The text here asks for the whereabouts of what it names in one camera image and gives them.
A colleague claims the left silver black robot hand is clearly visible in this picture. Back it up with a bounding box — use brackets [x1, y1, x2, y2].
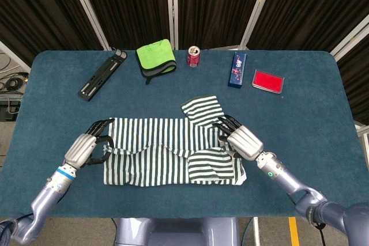
[63, 118, 116, 169]

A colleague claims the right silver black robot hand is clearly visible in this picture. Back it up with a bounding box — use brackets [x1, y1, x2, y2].
[212, 115, 265, 162]

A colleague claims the green white striped T-shirt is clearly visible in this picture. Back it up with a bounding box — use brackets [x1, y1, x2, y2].
[103, 94, 247, 187]

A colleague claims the red stamp pad case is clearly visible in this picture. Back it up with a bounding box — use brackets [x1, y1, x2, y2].
[251, 69, 285, 95]

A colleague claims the blue printed carton box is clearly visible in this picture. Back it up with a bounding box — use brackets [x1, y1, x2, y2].
[227, 51, 248, 89]

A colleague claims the black folding laptop stand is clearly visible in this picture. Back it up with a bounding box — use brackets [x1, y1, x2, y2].
[77, 49, 128, 102]

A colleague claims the white table leg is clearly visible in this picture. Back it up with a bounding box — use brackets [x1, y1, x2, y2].
[253, 216, 261, 246]

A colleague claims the red soda can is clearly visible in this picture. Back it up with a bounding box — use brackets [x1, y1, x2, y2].
[187, 45, 201, 69]

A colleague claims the grey-blue robot torso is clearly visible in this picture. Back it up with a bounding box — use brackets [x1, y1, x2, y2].
[114, 217, 240, 246]

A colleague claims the green grey microfibre cloth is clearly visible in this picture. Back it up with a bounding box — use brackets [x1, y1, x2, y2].
[135, 38, 177, 85]

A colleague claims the white metal rack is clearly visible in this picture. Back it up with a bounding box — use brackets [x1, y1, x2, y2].
[355, 124, 369, 154]

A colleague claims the dark brown curtain panel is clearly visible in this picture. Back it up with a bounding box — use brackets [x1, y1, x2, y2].
[0, 0, 103, 67]
[337, 43, 369, 126]
[177, 0, 269, 50]
[76, 0, 171, 51]
[247, 0, 369, 54]

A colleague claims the black coiled floor cable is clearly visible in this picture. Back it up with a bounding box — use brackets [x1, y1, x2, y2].
[0, 72, 29, 94]

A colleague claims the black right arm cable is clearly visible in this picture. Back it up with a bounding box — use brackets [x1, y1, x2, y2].
[315, 222, 324, 246]

